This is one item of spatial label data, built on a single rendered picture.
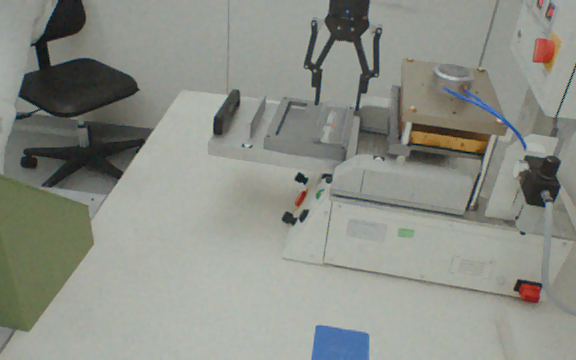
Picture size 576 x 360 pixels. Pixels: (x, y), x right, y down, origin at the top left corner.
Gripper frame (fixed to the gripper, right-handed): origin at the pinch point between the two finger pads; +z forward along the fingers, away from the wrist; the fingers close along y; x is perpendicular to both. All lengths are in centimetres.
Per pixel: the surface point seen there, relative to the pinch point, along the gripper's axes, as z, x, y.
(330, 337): 31.5, 35.2, -5.3
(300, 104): 7.5, -8.3, 8.5
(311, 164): 10.8, 11.1, 3.1
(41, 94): 56, -86, 128
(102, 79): 55, -107, 111
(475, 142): 1.5, 10.6, -26.3
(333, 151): 7.8, 10.1, -0.8
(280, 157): 10.3, 11.1, 9.4
